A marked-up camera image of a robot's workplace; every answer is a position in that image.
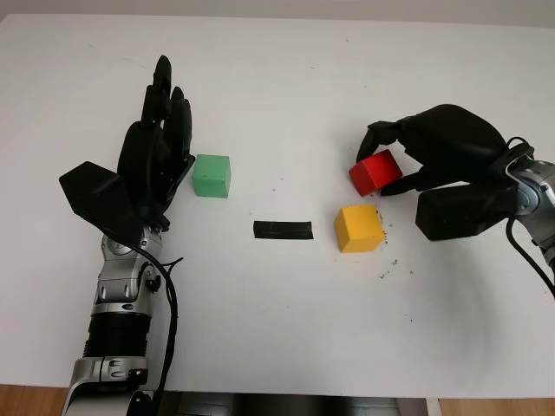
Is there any red wooden block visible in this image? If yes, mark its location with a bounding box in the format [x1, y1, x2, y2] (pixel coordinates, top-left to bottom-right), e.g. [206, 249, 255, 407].
[349, 149, 402, 198]

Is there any dark robot torso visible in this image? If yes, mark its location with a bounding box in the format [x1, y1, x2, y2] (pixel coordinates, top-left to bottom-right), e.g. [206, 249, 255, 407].
[162, 391, 441, 416]

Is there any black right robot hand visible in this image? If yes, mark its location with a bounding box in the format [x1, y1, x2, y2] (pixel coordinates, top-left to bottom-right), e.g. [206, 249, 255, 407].
[355, 103, 511, 198]

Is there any yellow wooden block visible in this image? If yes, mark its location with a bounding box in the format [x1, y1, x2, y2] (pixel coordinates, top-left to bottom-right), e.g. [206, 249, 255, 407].
[332, 205, 384, 254]

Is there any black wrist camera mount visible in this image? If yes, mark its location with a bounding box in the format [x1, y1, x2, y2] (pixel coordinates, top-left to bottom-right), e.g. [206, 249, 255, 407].
[58, 160, 145, 244]
[415, 180, 518, 243]

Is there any black tape strip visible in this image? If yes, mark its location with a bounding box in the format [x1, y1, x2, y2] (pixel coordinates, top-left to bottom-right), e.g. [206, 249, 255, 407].
[252, 220, 314, 241]

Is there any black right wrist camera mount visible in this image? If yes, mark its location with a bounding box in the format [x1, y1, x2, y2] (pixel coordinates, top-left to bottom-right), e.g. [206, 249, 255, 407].
[415, 180, 518, 243]

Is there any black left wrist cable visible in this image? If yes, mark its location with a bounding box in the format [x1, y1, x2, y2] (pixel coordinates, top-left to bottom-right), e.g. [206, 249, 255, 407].
[129, 244, 184, 416]

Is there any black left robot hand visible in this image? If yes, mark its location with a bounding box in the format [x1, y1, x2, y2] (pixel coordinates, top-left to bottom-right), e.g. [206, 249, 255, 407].
[116, 55, 196, 231]

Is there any green wooden block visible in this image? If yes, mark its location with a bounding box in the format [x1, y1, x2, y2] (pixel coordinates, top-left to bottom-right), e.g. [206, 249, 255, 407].
[192, 153, 232, 199]

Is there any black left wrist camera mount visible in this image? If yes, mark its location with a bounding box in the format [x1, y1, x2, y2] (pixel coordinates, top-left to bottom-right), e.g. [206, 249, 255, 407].
[58, 160, 145, 244]

